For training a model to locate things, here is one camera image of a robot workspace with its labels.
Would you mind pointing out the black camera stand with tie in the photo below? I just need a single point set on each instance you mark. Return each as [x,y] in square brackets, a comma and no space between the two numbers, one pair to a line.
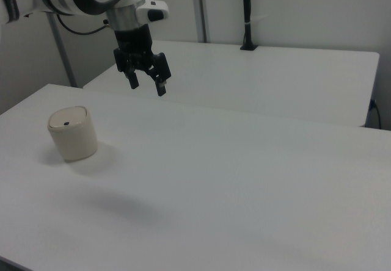
[247,8]

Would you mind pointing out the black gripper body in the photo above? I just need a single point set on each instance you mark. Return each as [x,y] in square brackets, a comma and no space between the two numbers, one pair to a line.
[133,43]

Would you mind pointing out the cream cylindrical trash bin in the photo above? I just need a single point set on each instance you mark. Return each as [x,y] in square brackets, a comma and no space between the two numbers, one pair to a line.
[74,139]

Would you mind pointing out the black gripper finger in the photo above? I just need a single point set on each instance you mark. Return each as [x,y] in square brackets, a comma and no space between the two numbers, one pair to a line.
[161,69]
[132,78]

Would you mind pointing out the white zip tie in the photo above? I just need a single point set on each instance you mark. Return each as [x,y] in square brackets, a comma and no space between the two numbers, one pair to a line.
[256,18]

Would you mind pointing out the grey metal partition post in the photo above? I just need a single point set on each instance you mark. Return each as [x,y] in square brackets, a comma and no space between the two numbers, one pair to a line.
[62,54]
[203,8]

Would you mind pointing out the white side table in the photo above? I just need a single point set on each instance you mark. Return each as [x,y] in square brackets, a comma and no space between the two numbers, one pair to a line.
[244,78]

